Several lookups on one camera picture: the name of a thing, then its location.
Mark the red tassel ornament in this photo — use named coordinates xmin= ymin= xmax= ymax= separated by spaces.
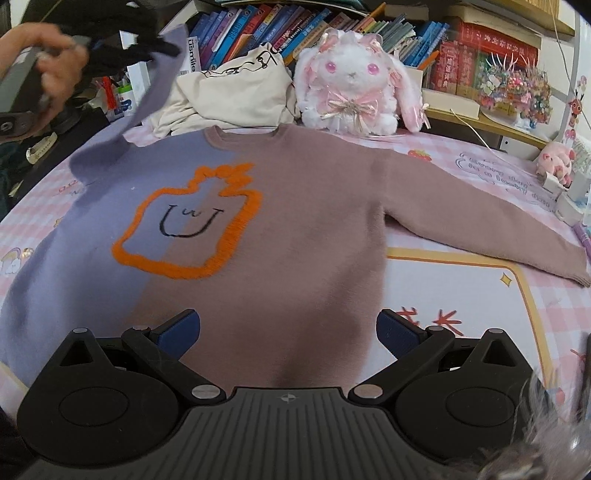
xmin=101 ymin=76 xmax=117 ymax=111

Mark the white green lidded jar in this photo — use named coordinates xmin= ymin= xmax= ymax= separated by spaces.
xmin=117 ymin=84 xmax=137 ymax=117

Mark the person's left hand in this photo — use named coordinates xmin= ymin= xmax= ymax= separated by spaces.
xmin=1 ymin=23 xmax=88 ymax=141

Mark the white pink plush bunny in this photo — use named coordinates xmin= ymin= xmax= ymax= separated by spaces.
xmin=294 ymin=28 xmax=429 ymax=137

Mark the wooden white bookshelf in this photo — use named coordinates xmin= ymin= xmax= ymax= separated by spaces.
xmin=188 ymin=1 xmax=560 ymax=139

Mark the cream white shirt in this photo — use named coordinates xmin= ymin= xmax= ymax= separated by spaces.
xmin=150 ymin=43 xmax=300 ymax=138

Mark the colourful beaded flower ornament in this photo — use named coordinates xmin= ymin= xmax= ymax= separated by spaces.
xmin=475 ymin=54 xmax=553 ymax=129

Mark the white wristwatch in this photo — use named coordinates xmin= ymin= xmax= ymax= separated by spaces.
xmin=26 ymin=132 xmax=58 ymax=165

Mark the row of colourful books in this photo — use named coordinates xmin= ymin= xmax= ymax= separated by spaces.
xmin=186 ymin=2 xmax=539 ymax=93

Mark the small pink pig toy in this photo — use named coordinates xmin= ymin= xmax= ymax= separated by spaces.
xmin=536 ymin=142 xmax=576 ymax=188

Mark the purple and mauve sweater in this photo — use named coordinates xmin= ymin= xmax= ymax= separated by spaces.
xmin=0 ymin=23 xmax=591 ymax=393

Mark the white boxed book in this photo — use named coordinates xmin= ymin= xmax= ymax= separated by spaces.
xmin=179 ymin=36 xmax=201 ymax=76

